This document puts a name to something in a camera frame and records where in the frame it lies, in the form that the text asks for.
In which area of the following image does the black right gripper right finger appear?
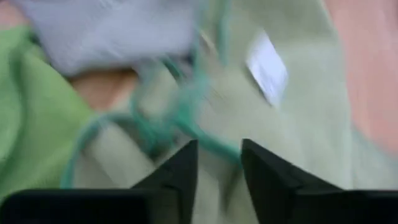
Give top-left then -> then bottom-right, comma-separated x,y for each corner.
241,139 -> 398,224

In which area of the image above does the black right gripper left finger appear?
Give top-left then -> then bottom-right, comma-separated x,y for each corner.
0,139 -> 199,224

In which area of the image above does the pale green microfiber towel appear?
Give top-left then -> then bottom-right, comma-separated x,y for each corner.
60,0 -> 398,224

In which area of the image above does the bright green microfiber towel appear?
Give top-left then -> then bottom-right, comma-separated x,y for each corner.
0,26 -> 97,200

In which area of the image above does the grey waffle microfiber towel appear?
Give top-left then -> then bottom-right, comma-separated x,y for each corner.
12,0 -> 200,77

